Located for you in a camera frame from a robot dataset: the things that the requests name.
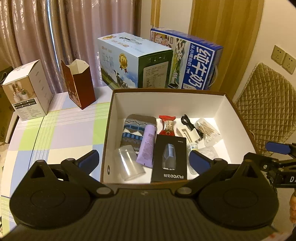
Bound cotton swab bag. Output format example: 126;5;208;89
194;118;222;147

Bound black cable white charger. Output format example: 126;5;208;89
181;114;204;141

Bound black shaver box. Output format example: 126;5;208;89
151;135;187;182

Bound translucent plastic cup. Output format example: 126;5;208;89
113;145;145;181

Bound red candy wrapper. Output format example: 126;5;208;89
159;115;176;136

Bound purple lotion tube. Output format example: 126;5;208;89
137;125;157;168

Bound patterned knit sock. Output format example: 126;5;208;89
120;114;157;154

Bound clear bag white items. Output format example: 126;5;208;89
198;147;219;160

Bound person right hand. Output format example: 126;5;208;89
289;190;296;225

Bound gold quilted headboard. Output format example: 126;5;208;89
235;63;295;156

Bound brown white storage box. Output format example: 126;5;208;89
100;88;259;184

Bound dark red paper box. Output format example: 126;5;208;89
61;59;96;109

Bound white product box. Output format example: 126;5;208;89
2;60;53;121

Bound dark blue milk carton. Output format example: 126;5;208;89
150;28;223;90

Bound light blue milk carton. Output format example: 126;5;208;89
97;32;173;89

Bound pink curtain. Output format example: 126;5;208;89
1;1;142;93

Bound beige wall socket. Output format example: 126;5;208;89
282;53;296;75
271;45;286;65

